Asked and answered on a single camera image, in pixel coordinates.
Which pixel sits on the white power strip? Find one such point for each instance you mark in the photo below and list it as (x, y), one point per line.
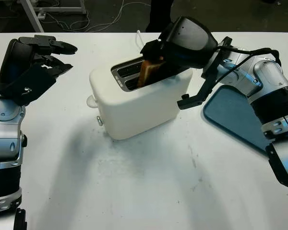
(41, 15)

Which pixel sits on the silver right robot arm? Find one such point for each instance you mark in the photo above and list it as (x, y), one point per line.
(271, 81)

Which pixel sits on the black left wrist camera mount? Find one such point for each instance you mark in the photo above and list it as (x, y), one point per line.
(28, 86)

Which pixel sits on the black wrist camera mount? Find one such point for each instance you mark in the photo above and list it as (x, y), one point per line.
(206, 83)
(28, 86)

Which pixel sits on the white toaster lever knob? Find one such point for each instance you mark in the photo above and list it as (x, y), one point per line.
(91, 101)

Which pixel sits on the person in dark trousers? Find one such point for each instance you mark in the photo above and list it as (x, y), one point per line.
(158, 14)

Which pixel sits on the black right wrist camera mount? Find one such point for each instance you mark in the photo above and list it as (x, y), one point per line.
(206, 83)

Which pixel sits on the silver toaster dial knob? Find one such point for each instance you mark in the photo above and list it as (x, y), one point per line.
(99, 121)

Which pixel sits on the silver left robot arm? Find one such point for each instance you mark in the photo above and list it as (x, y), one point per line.
(4, 134)

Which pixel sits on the blue plastic tray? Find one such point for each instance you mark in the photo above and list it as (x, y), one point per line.
(232, 117)

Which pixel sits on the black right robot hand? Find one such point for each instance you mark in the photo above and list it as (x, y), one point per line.
(192, 40)

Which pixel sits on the white two-slot toaster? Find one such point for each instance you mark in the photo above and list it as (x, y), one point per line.
(139, 112)

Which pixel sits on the browned toast slice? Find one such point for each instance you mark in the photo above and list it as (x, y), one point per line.
(146, 72)

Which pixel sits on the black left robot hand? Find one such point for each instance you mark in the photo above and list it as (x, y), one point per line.
(16, 55)

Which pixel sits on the black robot torso bracket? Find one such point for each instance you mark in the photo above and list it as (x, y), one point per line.
(20, 219)

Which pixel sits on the white metal frame stand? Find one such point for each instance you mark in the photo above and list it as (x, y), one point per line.
(36, 14)

